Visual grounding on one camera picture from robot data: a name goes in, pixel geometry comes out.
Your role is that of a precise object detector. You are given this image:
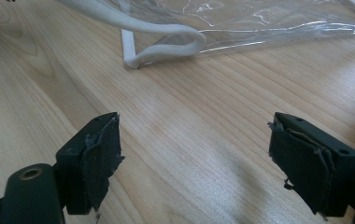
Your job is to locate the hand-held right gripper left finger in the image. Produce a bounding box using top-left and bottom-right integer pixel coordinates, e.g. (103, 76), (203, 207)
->
(55, 112), (126, 216)

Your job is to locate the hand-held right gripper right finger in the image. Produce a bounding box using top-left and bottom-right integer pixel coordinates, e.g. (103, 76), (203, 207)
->
(267, 112), (355, 218)

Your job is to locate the clear plastic bag white trim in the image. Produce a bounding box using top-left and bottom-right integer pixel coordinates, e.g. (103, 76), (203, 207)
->
(57, 0), (355, 70)

